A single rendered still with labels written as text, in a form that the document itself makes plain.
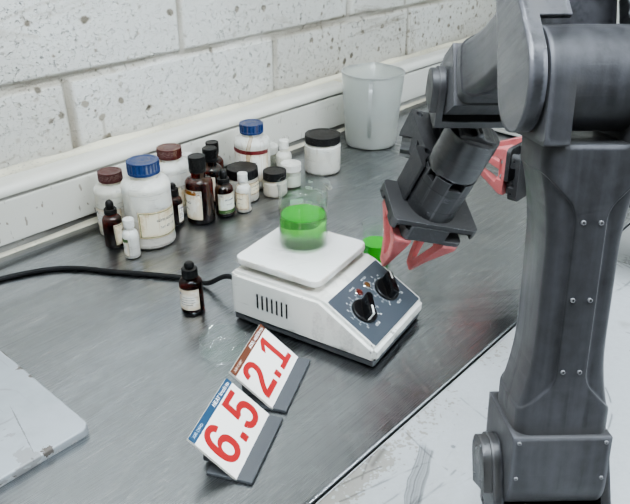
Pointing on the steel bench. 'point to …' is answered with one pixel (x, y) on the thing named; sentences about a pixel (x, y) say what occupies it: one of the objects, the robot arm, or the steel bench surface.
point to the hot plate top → (257, 259)
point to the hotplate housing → (311, 311)
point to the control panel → (393, 311)
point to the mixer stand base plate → (17, 420)
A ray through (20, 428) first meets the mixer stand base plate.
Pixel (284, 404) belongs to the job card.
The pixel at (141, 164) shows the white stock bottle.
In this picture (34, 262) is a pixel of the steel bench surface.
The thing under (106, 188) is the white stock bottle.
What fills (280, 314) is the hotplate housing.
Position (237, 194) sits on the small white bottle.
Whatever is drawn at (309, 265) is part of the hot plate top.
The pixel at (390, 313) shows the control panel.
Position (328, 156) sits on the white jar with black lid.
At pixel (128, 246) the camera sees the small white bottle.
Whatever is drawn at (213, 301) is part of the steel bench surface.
